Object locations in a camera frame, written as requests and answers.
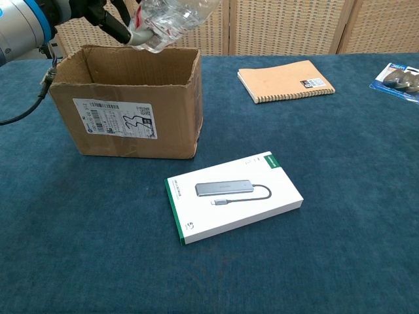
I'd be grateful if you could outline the blue table mat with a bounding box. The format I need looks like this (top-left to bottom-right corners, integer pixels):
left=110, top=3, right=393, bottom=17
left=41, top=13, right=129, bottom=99
left=0, top=51, right=419, bottom=314

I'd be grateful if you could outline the tan spiral notebook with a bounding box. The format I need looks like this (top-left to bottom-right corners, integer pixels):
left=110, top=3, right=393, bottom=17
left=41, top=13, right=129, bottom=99
left=237, top=60, right=337, bottom=105

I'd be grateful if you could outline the open cardboard box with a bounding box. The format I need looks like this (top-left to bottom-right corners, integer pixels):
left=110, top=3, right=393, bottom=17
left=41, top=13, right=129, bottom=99
left=48, top=44, right=204, bottom=160

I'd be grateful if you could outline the clear plastic water bottle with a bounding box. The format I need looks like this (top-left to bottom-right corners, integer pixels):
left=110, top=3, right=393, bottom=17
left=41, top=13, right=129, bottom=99
left=129, top=0, right=221, bottom=55

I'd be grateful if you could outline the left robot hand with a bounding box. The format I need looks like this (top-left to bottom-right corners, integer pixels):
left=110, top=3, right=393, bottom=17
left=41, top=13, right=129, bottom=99
left=52, top=0, right=155, bottom=46

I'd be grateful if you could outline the white boxed usb hub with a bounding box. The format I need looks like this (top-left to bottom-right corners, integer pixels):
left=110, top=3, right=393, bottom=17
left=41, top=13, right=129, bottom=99
left=164, top=150, right=304, bottom=246

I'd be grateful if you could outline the blue binder clip blister pack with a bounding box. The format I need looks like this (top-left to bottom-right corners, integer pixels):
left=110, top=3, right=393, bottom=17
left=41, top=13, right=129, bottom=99
left=369, top=62, right=419, bottom=105

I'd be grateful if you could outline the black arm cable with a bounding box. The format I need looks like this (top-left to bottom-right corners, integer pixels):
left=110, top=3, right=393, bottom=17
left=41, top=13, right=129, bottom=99
left=0, top=55, right=60, bottom=127

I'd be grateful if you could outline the wicker folding screen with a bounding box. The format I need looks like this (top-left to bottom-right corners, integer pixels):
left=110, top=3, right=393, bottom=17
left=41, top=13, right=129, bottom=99
left=48, top=0, right=419, bottom=57

